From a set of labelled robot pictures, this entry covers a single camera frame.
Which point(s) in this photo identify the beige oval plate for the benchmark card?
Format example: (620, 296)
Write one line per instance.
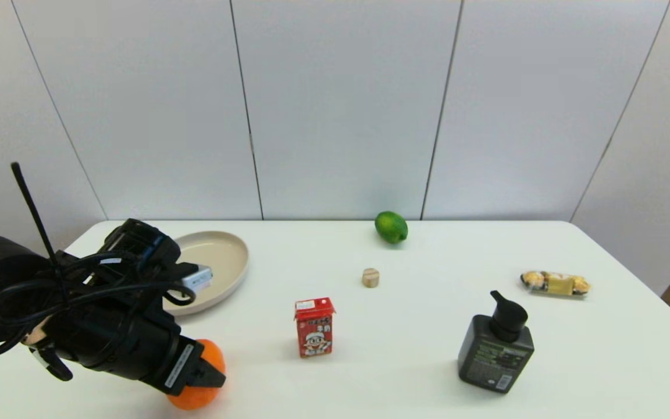
(224, 256)

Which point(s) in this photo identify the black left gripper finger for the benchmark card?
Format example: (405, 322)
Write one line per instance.
(211, 375)

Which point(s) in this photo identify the small wooden cylinder block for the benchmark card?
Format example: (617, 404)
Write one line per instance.
(370, 278)

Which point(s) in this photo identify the orange fruit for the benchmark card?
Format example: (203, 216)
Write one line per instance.
(195, 398)

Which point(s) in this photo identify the red cartoon milk carton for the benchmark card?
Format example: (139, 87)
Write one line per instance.
(314, 331)

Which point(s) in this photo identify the green lime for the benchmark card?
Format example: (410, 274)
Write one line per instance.
(391, 227)

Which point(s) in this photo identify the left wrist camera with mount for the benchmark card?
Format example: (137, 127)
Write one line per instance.
(137, 241)

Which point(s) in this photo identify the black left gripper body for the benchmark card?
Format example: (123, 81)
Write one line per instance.
(120, 340)

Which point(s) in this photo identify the black pump soap bottle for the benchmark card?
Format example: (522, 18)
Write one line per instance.
(493, 355)

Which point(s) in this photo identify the gold chocolates clear pack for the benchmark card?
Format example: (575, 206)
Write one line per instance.
(556, 284)

